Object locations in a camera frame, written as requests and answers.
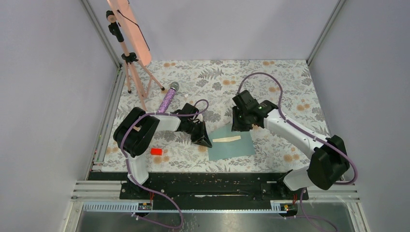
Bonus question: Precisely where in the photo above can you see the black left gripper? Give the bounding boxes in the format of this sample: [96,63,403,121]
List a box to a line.
[185,120,212,148]

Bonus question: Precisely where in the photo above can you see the floral table mat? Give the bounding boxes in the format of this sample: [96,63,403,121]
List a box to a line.
[101,59,342,174]

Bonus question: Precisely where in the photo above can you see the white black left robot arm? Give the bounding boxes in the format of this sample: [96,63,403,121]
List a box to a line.
[113,103,212,199]

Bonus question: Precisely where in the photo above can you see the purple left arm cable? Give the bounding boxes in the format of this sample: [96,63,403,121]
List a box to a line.
[119,99,209,230]

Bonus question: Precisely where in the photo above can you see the pink tripod stand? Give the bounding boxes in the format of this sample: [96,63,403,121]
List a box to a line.
[106,10,165,110]

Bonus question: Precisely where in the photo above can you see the red cylinder block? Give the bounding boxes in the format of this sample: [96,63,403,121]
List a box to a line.
[150,148,163,156]

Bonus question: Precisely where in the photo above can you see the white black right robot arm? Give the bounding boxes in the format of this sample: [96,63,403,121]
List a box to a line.
[232,90,350,199]

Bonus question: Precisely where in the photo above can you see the white slotted cable duct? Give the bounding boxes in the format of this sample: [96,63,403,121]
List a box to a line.
[82,200,289,214]

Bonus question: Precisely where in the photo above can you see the purple glitter microphone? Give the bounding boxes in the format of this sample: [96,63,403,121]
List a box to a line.
[157,82,179,113]

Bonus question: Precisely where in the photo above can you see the pink light panel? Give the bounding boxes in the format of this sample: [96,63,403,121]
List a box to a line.
[107,0,152,66]

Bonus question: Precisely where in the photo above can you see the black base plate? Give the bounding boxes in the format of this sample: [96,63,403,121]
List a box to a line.
[88,172,309,210]

